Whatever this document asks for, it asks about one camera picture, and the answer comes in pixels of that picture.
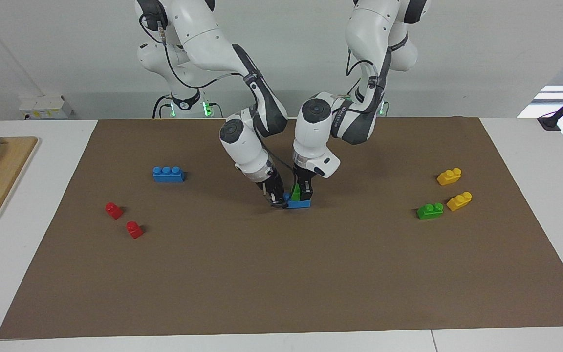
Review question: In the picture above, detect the brown paper table mat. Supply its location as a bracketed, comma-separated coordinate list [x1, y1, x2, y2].
[0, 116, 563, 339]

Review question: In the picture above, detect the blue three-stud brick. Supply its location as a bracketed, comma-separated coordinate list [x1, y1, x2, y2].
[282, 192, 312, 210]
[152, 166, 186, 183]

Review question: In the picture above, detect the yellow two-stud brick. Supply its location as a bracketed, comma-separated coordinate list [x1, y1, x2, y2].
[436, 168, 463, 187]
[447, 191, 473, 212]

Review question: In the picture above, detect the green brick with white-marked studs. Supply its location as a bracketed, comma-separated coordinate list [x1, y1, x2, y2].
[417, 202, 444, 220]

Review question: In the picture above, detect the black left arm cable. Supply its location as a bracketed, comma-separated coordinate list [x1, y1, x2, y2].
[346, 46, 392, 106]

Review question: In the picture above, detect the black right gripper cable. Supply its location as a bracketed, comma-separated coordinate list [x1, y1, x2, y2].
[139, 12, 297, 176]

